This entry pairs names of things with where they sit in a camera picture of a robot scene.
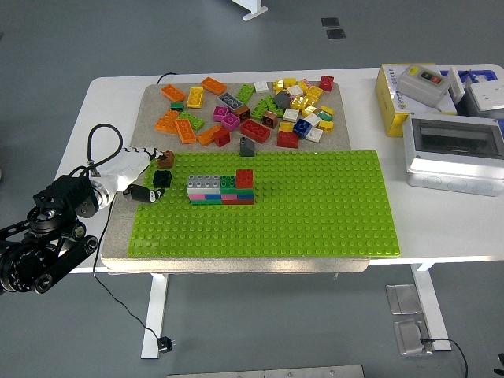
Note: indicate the orange eight-stud brick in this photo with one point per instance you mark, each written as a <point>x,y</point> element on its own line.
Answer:
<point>208,135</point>
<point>185,130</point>
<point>173,93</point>
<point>213,85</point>
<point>167,121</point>

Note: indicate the long metal floor plate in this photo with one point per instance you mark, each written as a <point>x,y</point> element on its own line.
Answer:
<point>265,372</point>

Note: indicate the white plastic plate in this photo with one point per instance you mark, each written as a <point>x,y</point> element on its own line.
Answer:
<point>456,84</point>

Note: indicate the blue flat brick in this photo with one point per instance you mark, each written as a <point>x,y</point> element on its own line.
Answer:
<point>213,196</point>
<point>245,195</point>

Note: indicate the red flat brick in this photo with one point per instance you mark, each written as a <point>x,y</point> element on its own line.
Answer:
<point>238,201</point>

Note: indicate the yellow small brick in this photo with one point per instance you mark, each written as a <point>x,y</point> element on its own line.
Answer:
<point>310,101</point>
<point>290,82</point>
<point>314,91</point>
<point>303,86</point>
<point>286,127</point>
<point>327,110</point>
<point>279,85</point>
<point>298,102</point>
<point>308,110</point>
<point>326,126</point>

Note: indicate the white four-stud brick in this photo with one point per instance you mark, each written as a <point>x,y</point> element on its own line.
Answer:
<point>314,134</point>
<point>312,119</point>
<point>261,87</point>
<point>294,91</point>
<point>291,115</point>

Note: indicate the blue plastic bin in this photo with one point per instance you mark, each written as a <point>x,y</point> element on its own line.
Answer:
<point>486,74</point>

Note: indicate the white flat brick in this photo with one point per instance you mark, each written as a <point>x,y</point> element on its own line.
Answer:
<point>202,191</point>

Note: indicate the green flat brick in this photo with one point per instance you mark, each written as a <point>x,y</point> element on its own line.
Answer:
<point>206,202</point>

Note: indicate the small dark green brick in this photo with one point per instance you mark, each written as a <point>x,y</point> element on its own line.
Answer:
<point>177,106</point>
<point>324,116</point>

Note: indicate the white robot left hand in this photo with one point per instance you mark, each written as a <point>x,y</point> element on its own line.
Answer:
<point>122,169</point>

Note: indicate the dark green tall brick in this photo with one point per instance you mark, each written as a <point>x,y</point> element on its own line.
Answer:
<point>227,182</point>

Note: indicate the blue four-stud brick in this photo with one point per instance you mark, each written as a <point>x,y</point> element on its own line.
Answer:
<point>302,127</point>

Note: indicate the red eight-stud brick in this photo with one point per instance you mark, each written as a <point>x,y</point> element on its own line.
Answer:
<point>255,130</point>

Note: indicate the red four-stud brick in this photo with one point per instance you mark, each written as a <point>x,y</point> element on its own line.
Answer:
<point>221,137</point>
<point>244,177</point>
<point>326,83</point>

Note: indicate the white furniture foot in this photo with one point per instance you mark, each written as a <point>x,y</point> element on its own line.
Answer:
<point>252,7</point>

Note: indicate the brown four-stud brick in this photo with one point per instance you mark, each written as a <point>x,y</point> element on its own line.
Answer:
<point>242,112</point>
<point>166,159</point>
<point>270,119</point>

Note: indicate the grey-brown mat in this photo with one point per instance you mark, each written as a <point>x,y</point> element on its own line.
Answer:
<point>342,138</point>

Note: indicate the black four-stud brick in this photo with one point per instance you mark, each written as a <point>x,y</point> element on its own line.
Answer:
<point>162,178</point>

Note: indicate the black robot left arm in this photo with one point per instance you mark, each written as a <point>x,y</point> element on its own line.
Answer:
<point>63,193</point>

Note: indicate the black floor cover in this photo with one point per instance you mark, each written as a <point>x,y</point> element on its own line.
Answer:
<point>336,34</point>
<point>330,21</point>

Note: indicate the pink flat brick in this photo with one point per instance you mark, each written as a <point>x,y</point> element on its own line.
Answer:
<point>229,196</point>
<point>197,196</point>

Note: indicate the small pink brick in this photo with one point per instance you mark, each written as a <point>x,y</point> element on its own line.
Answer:
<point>306,82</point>

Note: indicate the yellow and white carton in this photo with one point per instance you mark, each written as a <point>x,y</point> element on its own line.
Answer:
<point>388,106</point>

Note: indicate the yellow eight-stud brick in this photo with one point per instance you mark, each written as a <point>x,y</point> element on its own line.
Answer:
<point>195,97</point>

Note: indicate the dark grey sloped brick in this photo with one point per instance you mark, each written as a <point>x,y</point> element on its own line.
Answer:
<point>247,146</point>
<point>281,99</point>

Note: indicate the lime green eight-stud brick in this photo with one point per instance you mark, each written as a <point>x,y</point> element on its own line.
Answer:
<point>273,105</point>
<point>259,109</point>
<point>245,93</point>
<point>191,120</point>

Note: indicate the red six-stud brick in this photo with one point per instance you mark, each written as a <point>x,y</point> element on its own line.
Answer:
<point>287,139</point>

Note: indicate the white wall socket panel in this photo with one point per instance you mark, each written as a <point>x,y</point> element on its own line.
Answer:
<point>488,96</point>

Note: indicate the grey push-button switch box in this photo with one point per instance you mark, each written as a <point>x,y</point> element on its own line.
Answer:
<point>417,84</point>

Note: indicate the green studded baseplate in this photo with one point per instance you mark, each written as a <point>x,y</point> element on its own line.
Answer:
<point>315,204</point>

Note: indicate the grey eight-stud brick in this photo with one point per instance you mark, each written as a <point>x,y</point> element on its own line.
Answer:
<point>230,101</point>
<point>203,180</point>

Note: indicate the white table leg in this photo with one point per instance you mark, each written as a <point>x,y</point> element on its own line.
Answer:
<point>154,315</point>
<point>429,299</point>

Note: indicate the white windowed distribution box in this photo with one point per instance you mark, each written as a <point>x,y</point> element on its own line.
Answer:
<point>453,165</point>

